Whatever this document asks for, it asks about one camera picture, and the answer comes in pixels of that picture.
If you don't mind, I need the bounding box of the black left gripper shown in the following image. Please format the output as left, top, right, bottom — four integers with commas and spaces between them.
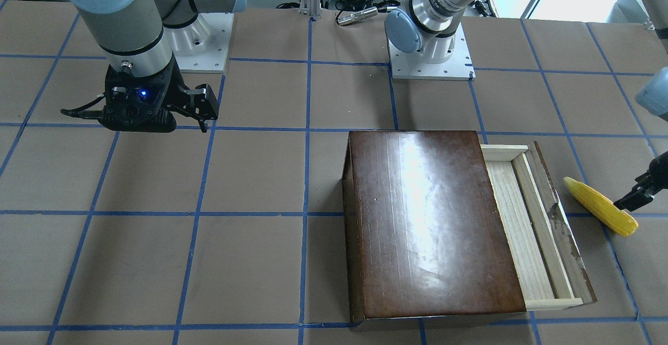
613, 152, 668, 212

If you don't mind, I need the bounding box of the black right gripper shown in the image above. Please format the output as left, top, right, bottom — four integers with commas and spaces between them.
98, 57, 220, 133

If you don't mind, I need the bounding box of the yellow corn cob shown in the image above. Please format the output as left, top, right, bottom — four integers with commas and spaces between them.
563, 176, 638, 236

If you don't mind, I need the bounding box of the wooden drawer with white handle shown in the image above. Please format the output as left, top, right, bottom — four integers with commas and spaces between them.
481, 142, 598, 311

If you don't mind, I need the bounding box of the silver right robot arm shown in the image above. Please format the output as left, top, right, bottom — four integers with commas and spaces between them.
61, 0, 247, 133

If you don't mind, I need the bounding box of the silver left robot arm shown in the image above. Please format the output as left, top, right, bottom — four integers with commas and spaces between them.
392, 0, 666, 212

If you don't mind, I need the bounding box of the dark wooden drawer cabinet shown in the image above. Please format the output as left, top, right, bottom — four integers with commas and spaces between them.
341, 130, 528, 330

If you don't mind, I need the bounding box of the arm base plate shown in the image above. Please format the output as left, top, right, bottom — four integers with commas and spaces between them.
164, 14, 235, 74
387, 22, 476, 81

